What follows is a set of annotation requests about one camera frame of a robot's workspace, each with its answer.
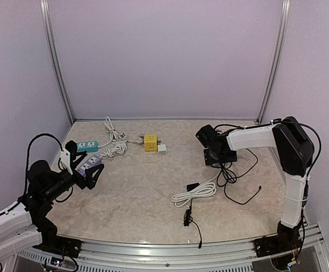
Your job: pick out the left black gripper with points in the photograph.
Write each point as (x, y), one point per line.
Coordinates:
(88, 181)

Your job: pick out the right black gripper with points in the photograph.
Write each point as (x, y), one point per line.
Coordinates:
(230, 157)

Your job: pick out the purple power strip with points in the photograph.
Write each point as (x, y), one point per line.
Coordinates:
(92, 161)

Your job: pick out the white plug adapter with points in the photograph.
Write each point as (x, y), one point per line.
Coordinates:
(162, 149)

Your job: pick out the yellow cube socket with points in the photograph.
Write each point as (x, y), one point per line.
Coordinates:
(150, 142)

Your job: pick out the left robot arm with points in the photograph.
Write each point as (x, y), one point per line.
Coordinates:
(24, 224)

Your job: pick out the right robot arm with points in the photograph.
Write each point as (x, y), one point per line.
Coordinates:
(294, 155)

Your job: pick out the teal power strip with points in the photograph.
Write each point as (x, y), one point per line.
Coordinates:
(91, 146)

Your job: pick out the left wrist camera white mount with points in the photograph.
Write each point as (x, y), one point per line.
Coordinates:
(67, 157)

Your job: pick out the black power adapter with cable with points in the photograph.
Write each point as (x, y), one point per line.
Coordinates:
(187, 218)

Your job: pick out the aluminium front rail frame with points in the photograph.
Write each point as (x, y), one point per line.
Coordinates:
(235, 255)

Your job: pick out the right aluminium corner post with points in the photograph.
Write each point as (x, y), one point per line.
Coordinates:
(284, 17)

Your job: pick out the aluminium corner post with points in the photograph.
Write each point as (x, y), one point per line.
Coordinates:
(284, 17)
(49, 33)

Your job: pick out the left aluminium corner post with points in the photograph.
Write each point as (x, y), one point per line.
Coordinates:
(49, 33)

